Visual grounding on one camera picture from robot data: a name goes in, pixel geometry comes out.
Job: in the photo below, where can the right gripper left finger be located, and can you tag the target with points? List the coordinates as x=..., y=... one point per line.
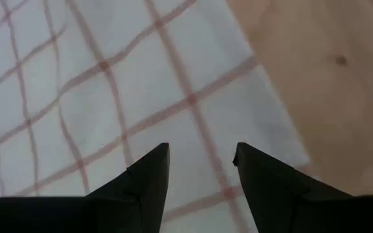
x=141, y=194

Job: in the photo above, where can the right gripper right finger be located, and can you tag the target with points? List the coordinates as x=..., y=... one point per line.
x=270, y=194

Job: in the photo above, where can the white towel with red grid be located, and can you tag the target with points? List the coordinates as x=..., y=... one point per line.
x=108, y=97

